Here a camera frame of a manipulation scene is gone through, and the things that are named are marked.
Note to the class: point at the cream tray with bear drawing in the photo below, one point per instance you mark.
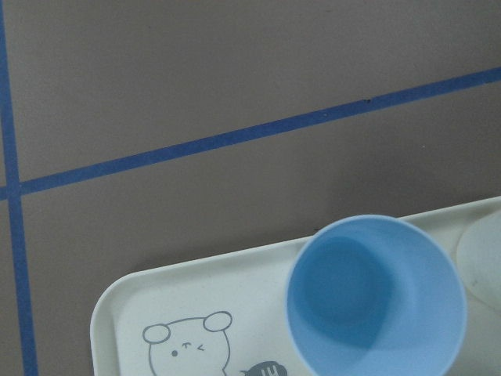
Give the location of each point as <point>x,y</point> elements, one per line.
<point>250,285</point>

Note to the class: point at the light blue plastic cup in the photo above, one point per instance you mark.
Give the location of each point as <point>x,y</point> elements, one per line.
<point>375,295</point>

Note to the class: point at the pale green plastic cup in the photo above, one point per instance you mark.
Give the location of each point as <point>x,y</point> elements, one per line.
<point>478,259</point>

